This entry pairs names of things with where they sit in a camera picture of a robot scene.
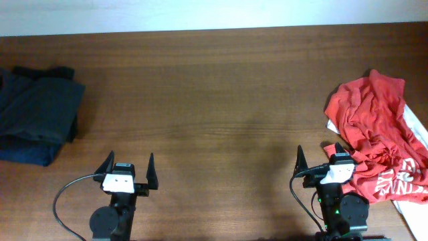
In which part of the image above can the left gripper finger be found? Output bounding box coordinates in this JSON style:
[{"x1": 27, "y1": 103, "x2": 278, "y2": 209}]
[
  {"x1": 94, "y1": 151, "x2": 114, "y2": 174},
  {"x1": 146, "y1": 153, "x2": 158, "y2": 190}
]

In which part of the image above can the red soccer t-shirt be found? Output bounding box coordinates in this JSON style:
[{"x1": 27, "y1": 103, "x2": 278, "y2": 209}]
[{"x1": 325, "y1": 70, "x2": 427, "y2": 204}]

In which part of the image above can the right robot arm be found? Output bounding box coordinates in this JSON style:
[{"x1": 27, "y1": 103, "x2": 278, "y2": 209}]
[{"x1": 290, "y1": 143, "x2": 369, "y2": 240}]

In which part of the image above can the dark grey folded garment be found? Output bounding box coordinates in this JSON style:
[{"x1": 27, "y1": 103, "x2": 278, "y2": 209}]
[{"x1": 1, "y1": 69, "x2": 85, "y2": 144}]

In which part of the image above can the navy blue folded garment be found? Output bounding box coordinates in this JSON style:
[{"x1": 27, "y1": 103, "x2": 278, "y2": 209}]
[{"x1": 1, "y1": 136, "x2": 64, "y2": 167}]

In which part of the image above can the white t-shirt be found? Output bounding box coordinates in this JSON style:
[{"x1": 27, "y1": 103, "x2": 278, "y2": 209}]
[{"x1": 325, "y1": 104, "x2": 427, "y2": 240}]

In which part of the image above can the black folded garment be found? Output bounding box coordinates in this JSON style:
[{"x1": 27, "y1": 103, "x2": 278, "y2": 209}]
[{"x1": 12, "y1": 66, "x2": 78, "y2": 143}]

